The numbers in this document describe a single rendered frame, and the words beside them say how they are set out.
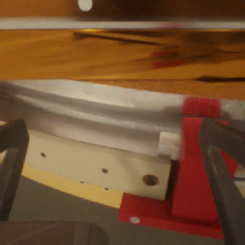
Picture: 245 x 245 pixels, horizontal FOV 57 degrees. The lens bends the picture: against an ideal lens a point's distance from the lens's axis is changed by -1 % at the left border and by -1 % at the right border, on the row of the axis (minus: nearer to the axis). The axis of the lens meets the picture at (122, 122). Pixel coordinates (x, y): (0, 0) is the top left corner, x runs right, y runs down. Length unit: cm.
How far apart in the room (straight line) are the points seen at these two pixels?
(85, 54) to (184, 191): 14
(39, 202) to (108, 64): 21
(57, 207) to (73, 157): 13
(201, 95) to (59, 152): 14
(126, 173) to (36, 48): 13
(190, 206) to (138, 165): 5
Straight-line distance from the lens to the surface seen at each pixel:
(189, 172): 17
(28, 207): 36
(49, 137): 22
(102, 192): 29
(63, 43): 21
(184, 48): 22
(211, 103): 21
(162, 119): 23
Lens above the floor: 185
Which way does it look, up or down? 36 degrees down
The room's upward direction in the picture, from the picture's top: straight up
